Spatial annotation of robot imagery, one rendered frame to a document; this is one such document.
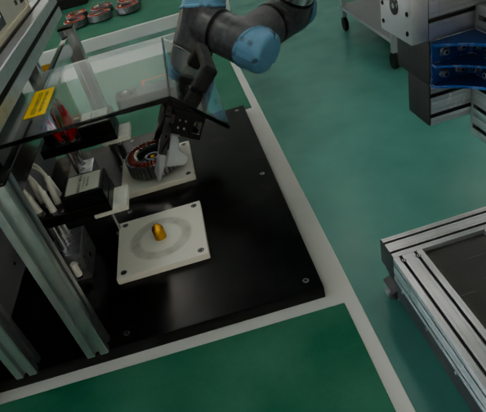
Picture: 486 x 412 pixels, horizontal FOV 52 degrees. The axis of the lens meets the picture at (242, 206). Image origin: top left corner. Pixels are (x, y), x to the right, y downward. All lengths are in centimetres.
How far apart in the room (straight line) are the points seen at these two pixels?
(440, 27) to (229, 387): 73
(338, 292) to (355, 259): 113
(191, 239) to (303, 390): 32
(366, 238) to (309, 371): 132
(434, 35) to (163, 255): 63
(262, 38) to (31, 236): 47
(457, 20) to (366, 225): 109
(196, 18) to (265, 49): 14
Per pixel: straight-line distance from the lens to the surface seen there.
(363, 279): 177
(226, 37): 87
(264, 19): 89
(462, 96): 112
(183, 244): 81
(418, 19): 101
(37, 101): 71
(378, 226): 196
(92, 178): 79
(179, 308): 73
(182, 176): 98
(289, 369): 64
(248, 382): 64
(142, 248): 84
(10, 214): 59
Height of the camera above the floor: 127
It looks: 35 degrees down
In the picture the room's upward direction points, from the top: 16 degrees counter-clockwise
